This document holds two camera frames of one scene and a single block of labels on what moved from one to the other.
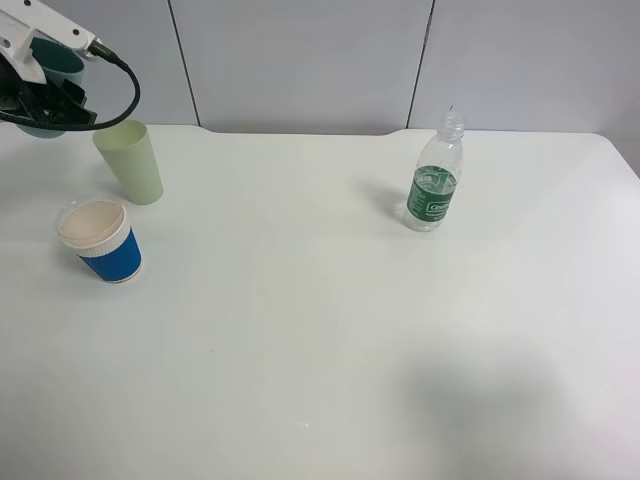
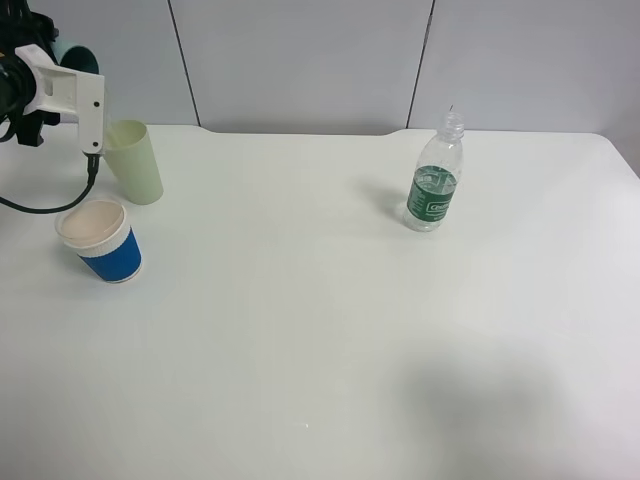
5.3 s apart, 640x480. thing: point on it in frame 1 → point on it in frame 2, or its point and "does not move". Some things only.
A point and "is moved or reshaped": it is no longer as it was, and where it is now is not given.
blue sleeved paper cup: x=99 y=232 does not move
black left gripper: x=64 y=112 → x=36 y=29
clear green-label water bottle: x=437 y=176 does not move
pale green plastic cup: x=127 y=149 does not move
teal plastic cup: x=58 y=60 is moved or reshaped
